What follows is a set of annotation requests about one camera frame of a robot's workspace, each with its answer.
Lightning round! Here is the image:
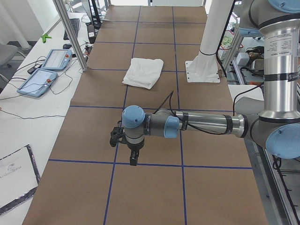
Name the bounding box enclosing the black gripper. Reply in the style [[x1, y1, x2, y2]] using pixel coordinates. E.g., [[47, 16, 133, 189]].
[[127, 142, 144, 166]]

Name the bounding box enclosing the white long-sleeve printed shirt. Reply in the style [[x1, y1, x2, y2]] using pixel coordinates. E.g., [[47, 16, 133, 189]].
[[122, 58, 164, 90]]

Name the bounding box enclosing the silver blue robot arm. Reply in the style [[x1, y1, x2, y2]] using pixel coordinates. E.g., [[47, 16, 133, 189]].
[[118, 0, 300, 165]]

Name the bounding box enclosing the lower blue teach pendant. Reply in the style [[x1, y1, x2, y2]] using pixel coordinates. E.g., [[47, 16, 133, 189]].
[[17, 68, 58, 98]]

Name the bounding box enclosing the blue teach pendant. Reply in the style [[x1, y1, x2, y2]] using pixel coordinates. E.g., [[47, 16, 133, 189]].
[[17, 68, 58, 98], [41, 49, 72, 71]]

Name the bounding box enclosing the upper blue teach pendant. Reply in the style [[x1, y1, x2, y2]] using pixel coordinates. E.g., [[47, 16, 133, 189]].
[[41, 49, 72, 71]]

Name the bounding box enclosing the black power adapter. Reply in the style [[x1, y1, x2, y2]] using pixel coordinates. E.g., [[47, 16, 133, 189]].
[[87, 24, 96, 44]]

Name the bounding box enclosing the black computer mouse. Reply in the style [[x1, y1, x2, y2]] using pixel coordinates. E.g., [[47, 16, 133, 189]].
[[62, 44, 72, 49]]

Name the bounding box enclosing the white plastic chair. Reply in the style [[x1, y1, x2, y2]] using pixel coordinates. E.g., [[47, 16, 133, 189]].
[[228, 84, 264, 115]]

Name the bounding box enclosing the black keyboard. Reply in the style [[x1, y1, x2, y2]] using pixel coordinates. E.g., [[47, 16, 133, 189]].
[[63, 18, 81, 40]]

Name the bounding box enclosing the green plastic clamp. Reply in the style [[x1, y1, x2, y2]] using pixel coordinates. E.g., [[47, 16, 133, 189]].
[[41, 33, 52, 44]]

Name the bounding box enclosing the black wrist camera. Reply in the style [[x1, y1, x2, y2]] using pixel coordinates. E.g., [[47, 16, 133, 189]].
[[110, 127, 127, 147]]

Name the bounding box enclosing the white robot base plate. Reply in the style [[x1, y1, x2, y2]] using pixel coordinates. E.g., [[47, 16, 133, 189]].
[[185, 61, 220, 83]]

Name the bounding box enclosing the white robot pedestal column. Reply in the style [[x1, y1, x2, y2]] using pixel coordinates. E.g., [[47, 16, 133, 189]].
[[192, 0, 235, 68]]

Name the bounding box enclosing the aluminium frame post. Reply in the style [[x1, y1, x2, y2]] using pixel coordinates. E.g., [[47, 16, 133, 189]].
[[53, 0, 88, 72]]

